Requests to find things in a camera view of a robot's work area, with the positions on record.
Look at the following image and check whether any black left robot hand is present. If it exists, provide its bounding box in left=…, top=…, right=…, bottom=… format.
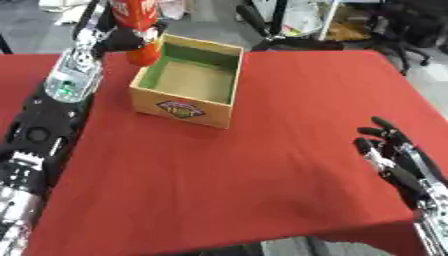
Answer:
left=71, top=0, right=170, bottom=58

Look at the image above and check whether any black tripod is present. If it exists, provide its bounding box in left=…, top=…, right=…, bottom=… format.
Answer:
left=234, top=0, right=347, bottom=52

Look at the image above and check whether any white shelf frame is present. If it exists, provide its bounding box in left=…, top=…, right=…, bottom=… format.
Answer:
left=315, top=0, right=375, bottom=42

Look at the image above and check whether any tan cardboard box green inside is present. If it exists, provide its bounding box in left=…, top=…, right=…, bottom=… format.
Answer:
left=127, top=33, right=245, bottom=130

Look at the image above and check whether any black office chair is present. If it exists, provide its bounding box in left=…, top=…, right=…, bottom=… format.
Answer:
left=364, top=0, right=448, bottom=76

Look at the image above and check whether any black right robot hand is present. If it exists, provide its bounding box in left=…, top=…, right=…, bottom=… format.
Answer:
left=351, top=116, right=448, bottom=210

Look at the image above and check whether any red bottle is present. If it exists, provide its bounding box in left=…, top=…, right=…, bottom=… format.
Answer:
left=108, top=0, right=165, bottom=67

